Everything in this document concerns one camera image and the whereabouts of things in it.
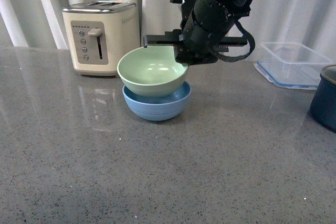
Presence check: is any clear plastic container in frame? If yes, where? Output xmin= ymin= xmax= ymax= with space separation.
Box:
xmin=254 ymin=42 xmax=333 ymax=90

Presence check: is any black cable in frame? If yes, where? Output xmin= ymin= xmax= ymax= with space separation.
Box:
xmin=207 ymin=0 xmax=256 ymax=63

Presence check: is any green bowl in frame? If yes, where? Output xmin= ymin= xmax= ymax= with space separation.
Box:
xmin=117 ymin=46 xmax=188 ymax=97

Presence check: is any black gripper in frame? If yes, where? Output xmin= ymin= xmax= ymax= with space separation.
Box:
xmin=143 ymin=0 xmax=247 ymax=66

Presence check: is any blue bowl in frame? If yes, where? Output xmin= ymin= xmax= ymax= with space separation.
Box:
xmin=122 ymin=81 xmax=192 ymax=121

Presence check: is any cream toaster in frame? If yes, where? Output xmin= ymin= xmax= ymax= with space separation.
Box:
xmin=62 ymin=1 xmax=140 ymax=76

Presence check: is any blue saucepan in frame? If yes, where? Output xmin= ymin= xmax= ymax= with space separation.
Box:
xmin=310 ymin=65 xmax=335 ymax=132

